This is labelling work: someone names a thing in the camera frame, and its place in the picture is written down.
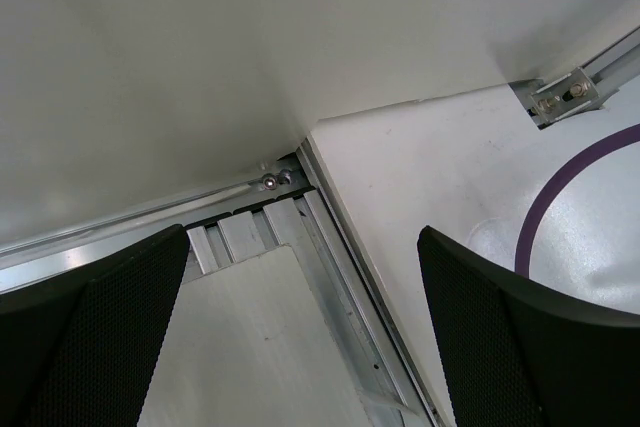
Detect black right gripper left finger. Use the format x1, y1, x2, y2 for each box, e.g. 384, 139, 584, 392
1, 224, 189, 426

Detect aluminium frame rail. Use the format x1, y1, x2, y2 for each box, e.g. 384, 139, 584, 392
1, 153, 437, 426

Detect aluminium corner bracket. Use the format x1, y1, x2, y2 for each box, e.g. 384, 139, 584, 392
530, 68, 600, 125

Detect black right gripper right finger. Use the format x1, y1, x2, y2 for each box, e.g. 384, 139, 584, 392
417, 227, 639, 426

